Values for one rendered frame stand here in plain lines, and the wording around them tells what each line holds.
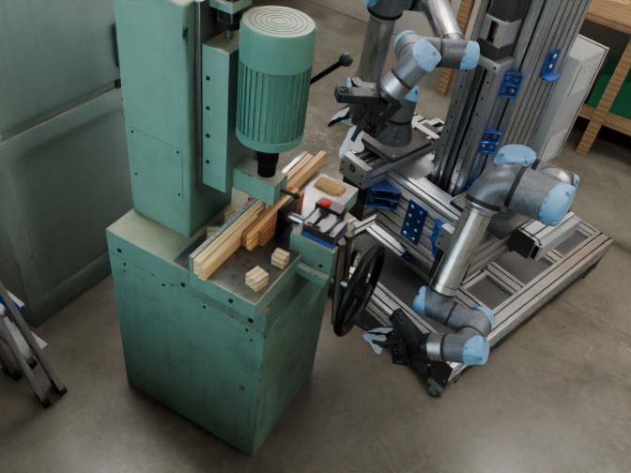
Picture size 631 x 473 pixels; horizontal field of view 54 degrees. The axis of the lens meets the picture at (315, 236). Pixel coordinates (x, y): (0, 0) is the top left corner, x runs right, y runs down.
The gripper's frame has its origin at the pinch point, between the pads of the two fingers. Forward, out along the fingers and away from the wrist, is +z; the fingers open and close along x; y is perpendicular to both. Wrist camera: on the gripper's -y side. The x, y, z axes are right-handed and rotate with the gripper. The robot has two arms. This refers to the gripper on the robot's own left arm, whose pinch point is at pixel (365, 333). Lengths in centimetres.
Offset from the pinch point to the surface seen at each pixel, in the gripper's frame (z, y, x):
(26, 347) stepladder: 113, -11, -39
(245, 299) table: 13.5, -28.8, -26.3
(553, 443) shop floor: -27, 92, 57
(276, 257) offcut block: 11.8, -32.8, -11.8
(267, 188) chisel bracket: 15, -49, -3
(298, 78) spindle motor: -7, -77, -4
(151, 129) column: 39, -73, -12
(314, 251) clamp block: 5.8, -29.7, -3.5
